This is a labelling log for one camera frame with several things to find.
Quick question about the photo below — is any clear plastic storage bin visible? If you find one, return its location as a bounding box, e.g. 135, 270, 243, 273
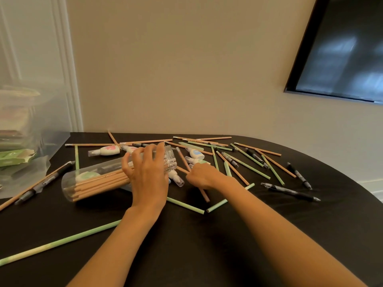
0, 83, 71, 153

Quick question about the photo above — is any white blue correction tape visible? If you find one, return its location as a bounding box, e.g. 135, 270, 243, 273
185, 147, 205, 160

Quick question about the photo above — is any green pencil box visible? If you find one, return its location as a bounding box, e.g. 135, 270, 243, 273
0, 148, 36, 167

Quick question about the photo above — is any person's left hand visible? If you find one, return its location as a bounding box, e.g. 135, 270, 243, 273
121, 142, 171, 216

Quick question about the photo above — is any clear tube of green pens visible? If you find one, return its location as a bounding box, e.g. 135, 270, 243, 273
61, 145, 178, 203

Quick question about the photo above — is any white green correction tape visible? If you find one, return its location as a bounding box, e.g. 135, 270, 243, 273
184, 156, 211, 167

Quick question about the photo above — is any black wall television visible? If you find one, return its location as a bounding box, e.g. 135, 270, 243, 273
284, 0, 383, 104

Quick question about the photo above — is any bundle of wooden pencils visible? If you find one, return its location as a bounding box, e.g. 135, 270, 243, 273
71, 181, 131, 202
73, 175, 132, 195

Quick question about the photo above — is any person's right forearm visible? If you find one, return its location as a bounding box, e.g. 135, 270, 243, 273
215, 176, 368, 287

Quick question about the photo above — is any person's right hand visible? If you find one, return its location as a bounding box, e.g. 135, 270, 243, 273
185, 163, 229, 192

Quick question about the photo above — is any cluster of pencils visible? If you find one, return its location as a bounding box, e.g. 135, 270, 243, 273
164, 136, 297, 216

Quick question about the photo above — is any person's left forearm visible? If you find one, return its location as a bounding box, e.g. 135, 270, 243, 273
66, 206, 164, 287

